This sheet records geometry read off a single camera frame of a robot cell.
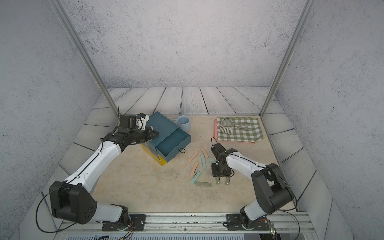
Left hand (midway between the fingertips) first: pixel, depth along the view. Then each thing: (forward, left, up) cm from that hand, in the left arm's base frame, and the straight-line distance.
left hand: (161, 133), depth 81 cm
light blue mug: (+25, -10, -18) cm, 32 cm away
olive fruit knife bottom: (-19, -23, -24) cm, 38 cm away
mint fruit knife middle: (-5, -23, -22) cm, 32 cm away
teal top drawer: (-2, -8, -5) cm, 9 cm away
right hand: (-14, -31, -21) cm, 40 cm away
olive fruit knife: (-18, -31, -23) cm, 42 cm away
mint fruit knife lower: (-15, -19, -23) cm, 33 cm away
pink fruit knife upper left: (-2, -16, -22) cm, 28 cm away
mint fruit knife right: (-5, -28, -22) cm, 36 cm away
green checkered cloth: (+15, -59, -21) cm, 65 cm away
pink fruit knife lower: (-10, -17, -22) cm, 30 cm away
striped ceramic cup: (+21, -41, -19) cm, 50 cm away
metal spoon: (+24, -55, -22) cm, 64 cm away
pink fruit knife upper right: (+1, -24, -22) cm, 33 cm away
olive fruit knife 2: (-18, -36, -23) cm, 46 cm away
